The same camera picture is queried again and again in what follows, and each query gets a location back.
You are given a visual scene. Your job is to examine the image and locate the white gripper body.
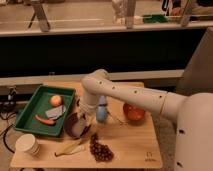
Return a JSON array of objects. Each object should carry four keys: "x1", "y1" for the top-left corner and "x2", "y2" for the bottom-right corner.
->
[{"x1": 77, "y1": 101, "x2": 97, "y2": 121}]

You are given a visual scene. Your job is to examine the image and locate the purple bowl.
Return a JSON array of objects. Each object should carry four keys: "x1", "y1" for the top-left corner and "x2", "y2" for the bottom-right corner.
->
[{"x1": 64, "y1": 113, "x2": 91, "y2": 139}]

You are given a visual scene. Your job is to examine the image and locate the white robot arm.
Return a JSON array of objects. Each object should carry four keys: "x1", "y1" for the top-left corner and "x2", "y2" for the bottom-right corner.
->
[{"x1": 79, "y1": 69, "x2": 213, "y2": 171}]

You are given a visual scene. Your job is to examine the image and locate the orange wooden bowl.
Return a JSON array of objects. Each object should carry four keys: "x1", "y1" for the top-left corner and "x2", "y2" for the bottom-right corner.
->
[{"x1": 123, "y1": 103, "x2": 145, "y2": 121}]

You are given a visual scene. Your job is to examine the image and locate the grey cloth piece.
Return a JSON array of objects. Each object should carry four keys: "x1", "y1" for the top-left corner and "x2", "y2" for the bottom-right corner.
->
[{"x1": 45, "y1": 105, "x2": 66, "y2": 120}]

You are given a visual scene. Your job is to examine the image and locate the red yellow apple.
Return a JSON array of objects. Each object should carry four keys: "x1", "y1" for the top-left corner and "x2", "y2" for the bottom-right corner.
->
[{"x1": 50, "y1": 95, "x2": 62, "y2": 107}]

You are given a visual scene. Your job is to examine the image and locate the metal fork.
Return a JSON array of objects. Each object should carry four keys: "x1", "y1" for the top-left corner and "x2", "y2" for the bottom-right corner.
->
[{"x1": 108, "y1": 112, "x2": 125, "y2": 125}]

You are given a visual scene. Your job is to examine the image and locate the yellow banana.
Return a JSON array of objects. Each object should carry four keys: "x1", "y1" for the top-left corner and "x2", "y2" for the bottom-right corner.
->
[{"x1": 54, "y1": 139, "x2": 85, "y2": 157}]

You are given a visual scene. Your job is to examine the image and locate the red sausage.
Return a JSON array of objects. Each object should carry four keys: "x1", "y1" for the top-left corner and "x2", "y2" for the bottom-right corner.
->
[{"x1": 35, "y1": 114, "x2": 56, "y2": 125}]

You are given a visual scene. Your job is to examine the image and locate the green plastic tray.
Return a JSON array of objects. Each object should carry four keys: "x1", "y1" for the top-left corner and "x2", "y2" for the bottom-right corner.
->
[{"x1": 14, "y1": 86, "x2": 75, "y2": 137}]

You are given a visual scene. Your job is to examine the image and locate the wooden folding table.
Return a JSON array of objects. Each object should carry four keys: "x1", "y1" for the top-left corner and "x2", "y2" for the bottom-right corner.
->
[{"x1": 10, "y1": 81, "x2": 164, "y2": 170}]

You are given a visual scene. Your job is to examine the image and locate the bunch of dark grapes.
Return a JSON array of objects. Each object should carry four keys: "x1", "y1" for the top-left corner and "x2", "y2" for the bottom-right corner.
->
[{"x1": 90, "y1": 133, "x2": 114, "y2": 162}]

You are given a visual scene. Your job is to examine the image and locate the green box in background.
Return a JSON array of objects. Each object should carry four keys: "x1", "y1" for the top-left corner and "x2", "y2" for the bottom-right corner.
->
[{"x1": 143, "y1": 14, "x2": 167, "y2": 23}]

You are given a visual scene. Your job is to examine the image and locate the black cables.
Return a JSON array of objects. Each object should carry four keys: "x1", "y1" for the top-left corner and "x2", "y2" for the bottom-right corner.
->
[{"x1": 0, "y1": 87, "x2": 21, "y2": 154}]

